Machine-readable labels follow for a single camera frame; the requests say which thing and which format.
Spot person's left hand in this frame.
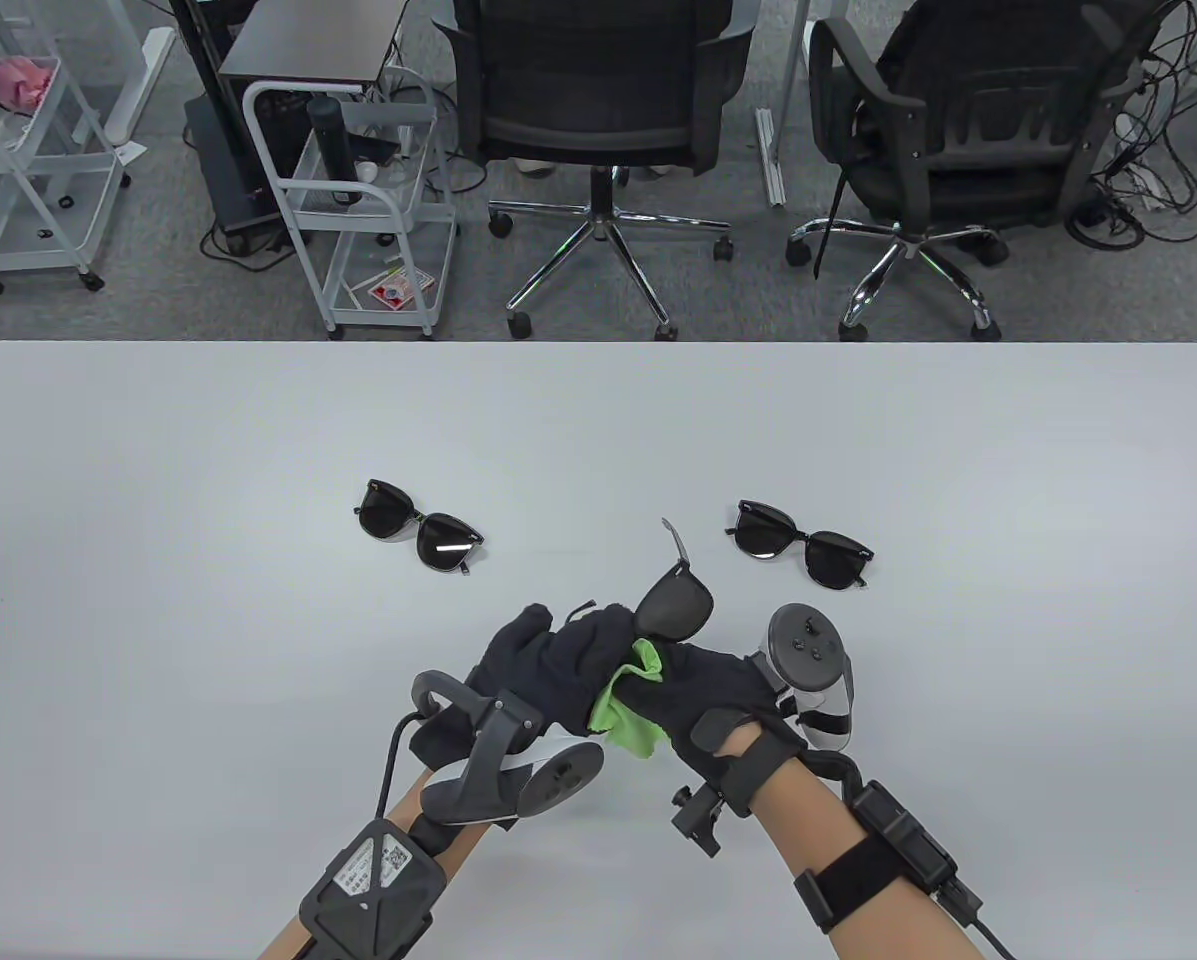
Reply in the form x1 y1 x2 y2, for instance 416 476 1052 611
408 600 651 771

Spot person's right forearm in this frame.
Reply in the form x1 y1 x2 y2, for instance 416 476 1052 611
753 755 989 960

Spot person's right hand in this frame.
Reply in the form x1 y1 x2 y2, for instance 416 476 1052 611
618 640 809 816

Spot pink cloth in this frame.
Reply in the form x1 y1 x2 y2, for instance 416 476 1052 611
0 48 59 109

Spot white desk leg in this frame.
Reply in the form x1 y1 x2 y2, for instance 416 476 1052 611
755 0 819 209
108 28 177 146

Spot green cleaning cloth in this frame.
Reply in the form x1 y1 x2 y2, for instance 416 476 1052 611
588 640 671 759

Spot dark side table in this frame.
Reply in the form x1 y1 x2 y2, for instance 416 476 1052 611
170 0 411 101

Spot grey VR controller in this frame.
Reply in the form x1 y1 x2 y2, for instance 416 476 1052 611
410 672 604 829
758 603 856 753

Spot white power strip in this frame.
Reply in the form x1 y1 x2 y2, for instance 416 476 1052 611
1108 112 1174 213

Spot person's left forearm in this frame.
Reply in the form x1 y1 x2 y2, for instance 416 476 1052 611
258 770 489 960

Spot black sensor box white label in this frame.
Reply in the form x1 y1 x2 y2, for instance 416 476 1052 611
298 818 447 960

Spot black thin-armed sunglasses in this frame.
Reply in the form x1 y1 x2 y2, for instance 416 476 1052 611
558 517 716 644

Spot black office chair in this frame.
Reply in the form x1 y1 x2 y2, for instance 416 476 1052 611
431 0 759 343
786 0 1174 343

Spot tangle of black cables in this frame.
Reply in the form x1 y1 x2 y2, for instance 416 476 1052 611
1063 0 1197 251

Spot white rounded-handle cart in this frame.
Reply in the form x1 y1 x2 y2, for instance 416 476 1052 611
243 70 461 341

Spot black bottle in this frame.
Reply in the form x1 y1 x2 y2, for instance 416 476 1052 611
306 95 362 208

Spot black wrist strap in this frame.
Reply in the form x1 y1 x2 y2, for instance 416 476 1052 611
793 833 904 933

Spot black computer tower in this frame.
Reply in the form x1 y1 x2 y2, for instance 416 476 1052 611
183 92 294 256

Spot black thick-framed sunglasses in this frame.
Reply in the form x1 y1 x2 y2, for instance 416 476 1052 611
725 499 875 592

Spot red white packet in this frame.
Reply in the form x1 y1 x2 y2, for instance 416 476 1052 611
363 268 437 311

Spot black wrist sensor box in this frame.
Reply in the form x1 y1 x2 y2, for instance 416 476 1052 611
851 782 984 926

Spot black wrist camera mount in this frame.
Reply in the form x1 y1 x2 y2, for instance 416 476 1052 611
670 785 727 859

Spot white mesh utility cart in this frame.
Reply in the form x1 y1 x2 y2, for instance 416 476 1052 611
0 0 134 296

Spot black sunglasses gold metal bridge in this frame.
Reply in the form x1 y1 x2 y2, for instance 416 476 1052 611
353 480 487 577

